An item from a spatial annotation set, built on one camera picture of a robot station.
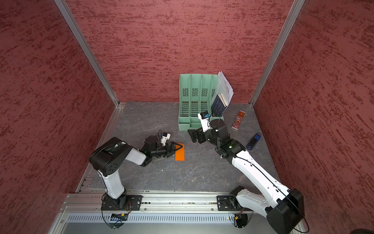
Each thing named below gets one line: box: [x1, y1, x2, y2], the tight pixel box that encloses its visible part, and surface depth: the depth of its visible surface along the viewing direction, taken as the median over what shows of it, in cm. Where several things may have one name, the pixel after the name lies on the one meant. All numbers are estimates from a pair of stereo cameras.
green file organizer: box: [177, 73, 225, 131], surface depth 115 cm
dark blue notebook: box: [210, 93, 227, 117], surface depth 102 cm
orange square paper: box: [175, 142, 185, 161], surface depth 92 cm
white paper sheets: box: [212, 70, 235, 107], surface depth 100 cm
